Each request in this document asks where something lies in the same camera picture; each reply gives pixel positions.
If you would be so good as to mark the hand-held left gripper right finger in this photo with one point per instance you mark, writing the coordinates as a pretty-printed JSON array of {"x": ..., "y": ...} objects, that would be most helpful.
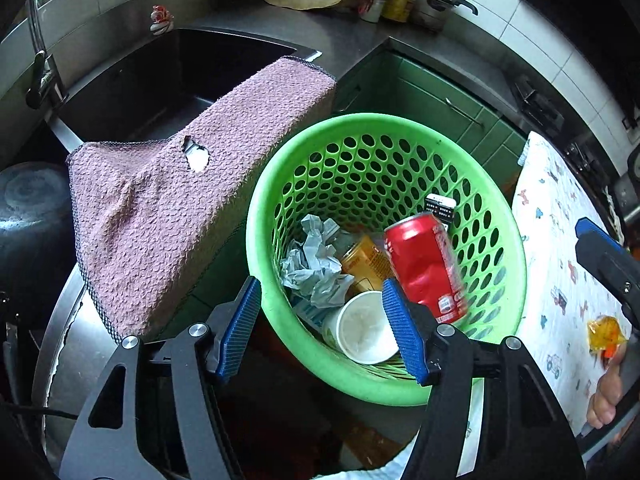
[{"x": 405, "y": 330}]

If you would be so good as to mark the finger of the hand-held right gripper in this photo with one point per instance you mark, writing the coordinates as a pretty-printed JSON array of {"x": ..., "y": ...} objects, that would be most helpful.
[{"x": 600, "y": 250}]

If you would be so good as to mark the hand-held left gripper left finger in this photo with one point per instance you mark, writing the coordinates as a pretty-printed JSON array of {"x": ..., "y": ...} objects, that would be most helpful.
[{"x": 240, "y": 330}]

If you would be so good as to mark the yellow snack wrapper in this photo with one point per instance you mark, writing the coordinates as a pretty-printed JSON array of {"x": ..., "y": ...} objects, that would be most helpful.
[{"x": 605, "y": 335}]

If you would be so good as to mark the white paper cup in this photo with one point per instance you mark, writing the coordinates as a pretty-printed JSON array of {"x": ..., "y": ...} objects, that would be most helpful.
[{"x": 365, "y": 325}]

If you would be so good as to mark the red soda can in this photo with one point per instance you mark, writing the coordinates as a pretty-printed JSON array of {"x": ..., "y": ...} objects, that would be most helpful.
[{"x": 425, "y": 265}]

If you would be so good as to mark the grey paper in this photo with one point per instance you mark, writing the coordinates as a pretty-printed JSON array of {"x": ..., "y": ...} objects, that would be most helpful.
[{"x": 310, "y": 265}]

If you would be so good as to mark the small black carton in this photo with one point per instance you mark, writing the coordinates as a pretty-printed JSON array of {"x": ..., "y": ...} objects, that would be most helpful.
[{"x": 440, "y": 210}]

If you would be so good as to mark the green perforated plastic basket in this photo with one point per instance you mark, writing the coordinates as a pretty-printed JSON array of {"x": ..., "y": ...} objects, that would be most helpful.
[{"x": 350, "y": 160}]

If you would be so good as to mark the person's right hand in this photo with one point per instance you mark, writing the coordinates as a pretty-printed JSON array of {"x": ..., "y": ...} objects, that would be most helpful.
[{"x": 605, "y": 400}]

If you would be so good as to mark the printed white cloth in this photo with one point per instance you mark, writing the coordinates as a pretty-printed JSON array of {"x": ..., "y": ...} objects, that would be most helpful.
[{"x": 550, "y": 260}]

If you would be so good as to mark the pink towel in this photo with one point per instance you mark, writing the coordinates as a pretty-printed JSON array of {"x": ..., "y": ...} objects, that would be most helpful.
[{"x": 175, "y": 220}]

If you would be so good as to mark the black gas stove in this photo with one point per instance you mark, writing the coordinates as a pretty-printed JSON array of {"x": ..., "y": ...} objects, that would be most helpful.
[{"x": 540, "y": 105}]

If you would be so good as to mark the stainless steel basin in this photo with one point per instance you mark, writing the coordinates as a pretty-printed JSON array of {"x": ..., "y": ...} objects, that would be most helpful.
[{"x": 55, "y": 360}]

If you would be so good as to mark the green cabinet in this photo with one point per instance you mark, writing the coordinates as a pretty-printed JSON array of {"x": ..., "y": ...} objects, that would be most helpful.
[{"x": 425, "y": 95}]

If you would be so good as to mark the dark kitchen sink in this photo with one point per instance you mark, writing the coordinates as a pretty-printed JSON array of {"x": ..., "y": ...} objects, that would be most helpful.
[{"x": 150, "y": 80}]

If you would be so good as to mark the yellow jar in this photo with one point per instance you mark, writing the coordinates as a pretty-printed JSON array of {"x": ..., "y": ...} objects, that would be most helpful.
[{"x": 397, "y": 7}]

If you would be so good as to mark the red white scrubber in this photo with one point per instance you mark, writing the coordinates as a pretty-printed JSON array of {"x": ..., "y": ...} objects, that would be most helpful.
[{"x": 161, "y": 20}]

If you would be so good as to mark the steel faucet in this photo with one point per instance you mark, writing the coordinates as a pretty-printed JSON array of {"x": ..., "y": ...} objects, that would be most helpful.
[{"x": 40, "y": 75}]

